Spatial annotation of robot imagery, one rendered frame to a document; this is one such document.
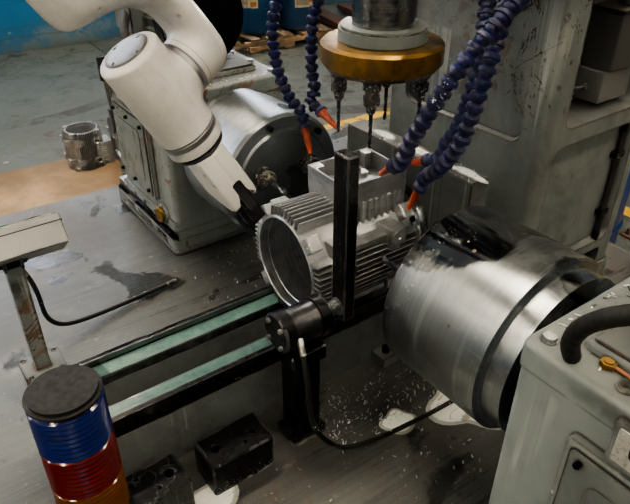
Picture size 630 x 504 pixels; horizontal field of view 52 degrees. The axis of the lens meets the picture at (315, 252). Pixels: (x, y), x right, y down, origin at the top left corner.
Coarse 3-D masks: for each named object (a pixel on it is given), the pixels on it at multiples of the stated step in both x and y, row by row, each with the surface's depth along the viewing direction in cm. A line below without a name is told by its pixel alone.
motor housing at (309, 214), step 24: (312, 192) 103; (288, 216) 96; (312, 216) 97; (384, 216) 102; (264, 240) 107; (288, 240) 110; (360, 240) 98; (384, 240) 100; (408, 240) 104; (264, 264) 108; (288, 264) 110; (312, 264) 95; (360, 264) 98; (384, 264) 101; (288, 288) 108; (312, 288) 96; (360, 288) 102
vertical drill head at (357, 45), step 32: (352, 0) 90; (384, 0) 86; (416, 0) 89; (352, 32) 89; (384, 32) 88; (416, 32) 88; (352, 64) 87; (384, 64) 86; (416, 64) 87; (384, 96) 104; (416, 96) 97
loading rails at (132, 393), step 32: (192, 320) 104; (224, 320) 105; (256, 320) 108; (352, 320) 107; (128, 352) 99; (160, 352) 99; (192, 352) 102; (224, 352) 107; (256, 352) 97; (352, 352) 111; (384, 352) 113; (128, 384) 98; (160, 384) 93; (192, 384) 91; (224, 384) 95; (256, 384) 99; (320, 384) 107; (128, 416) 87; (160, 416) 90; (192, 416) 94; (224, 416) 98; (128, 448) 89; (160, 448) 93; (192, 448) 97
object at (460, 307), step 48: (432, 240) 82; (480, 240) 80; (528, 240) 79; (432, 288) 79; (480, 288) 75; (528, 288) 73; (576, 288) 73; (384, 336) 88; (432, 336) 79; (480, 336) 74; (528, 336) 71; (432, 384) 85; (480, 384) 75
